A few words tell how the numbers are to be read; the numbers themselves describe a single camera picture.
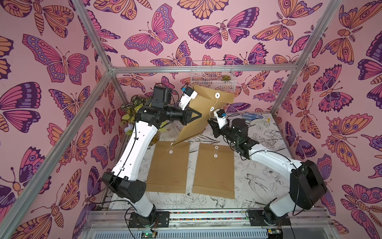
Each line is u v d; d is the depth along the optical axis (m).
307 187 0.43
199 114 0.65
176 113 0.57
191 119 0.62
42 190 0.53
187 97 0.58
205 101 0.63
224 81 0.92
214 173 0.92
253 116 1.17
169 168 0.93
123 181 0.41
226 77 0.92
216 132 0.72
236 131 0.63
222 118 0.67
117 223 0.74
